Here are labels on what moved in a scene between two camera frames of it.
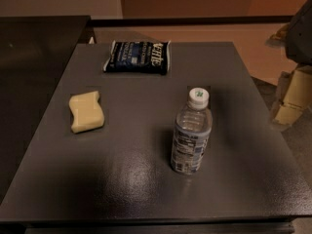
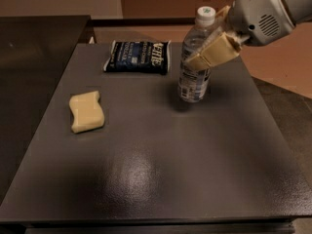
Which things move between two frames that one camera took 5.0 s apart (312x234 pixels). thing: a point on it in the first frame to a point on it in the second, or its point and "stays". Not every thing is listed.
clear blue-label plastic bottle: x=191 y=133 to x=194 y=81
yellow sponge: x=86 y=111 stays
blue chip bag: x=143 y=58 stays
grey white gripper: x=301 y=38 to x=258 y=17
